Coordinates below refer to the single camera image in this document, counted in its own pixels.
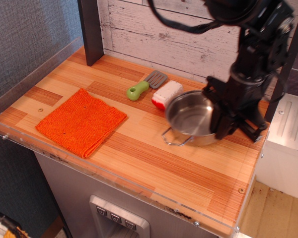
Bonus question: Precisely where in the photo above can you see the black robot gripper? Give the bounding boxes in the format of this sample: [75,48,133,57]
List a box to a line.
[203,68,268,142]

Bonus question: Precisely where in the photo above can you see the stainless steel pot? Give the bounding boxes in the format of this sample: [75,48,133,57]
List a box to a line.
[161,90,218,146]

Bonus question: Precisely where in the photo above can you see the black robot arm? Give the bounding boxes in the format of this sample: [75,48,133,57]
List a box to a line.
[203,0,294,141]

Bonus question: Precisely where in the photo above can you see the white and red toy cheese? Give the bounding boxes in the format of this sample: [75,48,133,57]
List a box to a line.
[151,80,184,110]

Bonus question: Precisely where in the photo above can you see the white toy sink unit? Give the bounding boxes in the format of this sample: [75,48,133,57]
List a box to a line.
[255,94,298,198]

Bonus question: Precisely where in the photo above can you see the clear acrylic table guard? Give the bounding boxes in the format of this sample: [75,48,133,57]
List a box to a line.
[0,41,265,238]

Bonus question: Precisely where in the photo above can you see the orange knitted cloth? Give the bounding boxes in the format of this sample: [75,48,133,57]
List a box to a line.
[36,88,127,158]

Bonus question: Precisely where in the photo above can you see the silver dispenser panel with buttons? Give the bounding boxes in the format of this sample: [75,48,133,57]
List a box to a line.
[89,195,150,238]

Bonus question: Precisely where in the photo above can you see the grey toy fridge cabinet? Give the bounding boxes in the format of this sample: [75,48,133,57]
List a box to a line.
[35,153,215,238]

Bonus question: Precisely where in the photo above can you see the yellow and black object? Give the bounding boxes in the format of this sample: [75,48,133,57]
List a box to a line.
[0,215,29,238]

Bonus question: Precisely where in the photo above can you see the dark right support post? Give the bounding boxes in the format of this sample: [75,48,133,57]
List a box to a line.
[264,0,298,123]

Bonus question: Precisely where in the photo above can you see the dark support post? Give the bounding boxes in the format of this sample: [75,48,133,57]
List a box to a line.
[77,0,104,66]
[264,0,298,123]

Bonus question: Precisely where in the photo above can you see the green handled grey spatula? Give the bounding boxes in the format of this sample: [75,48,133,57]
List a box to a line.
[126,70,168,101]

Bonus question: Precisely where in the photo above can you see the dark left support post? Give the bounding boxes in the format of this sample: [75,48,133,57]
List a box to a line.
[77,0,104,66]

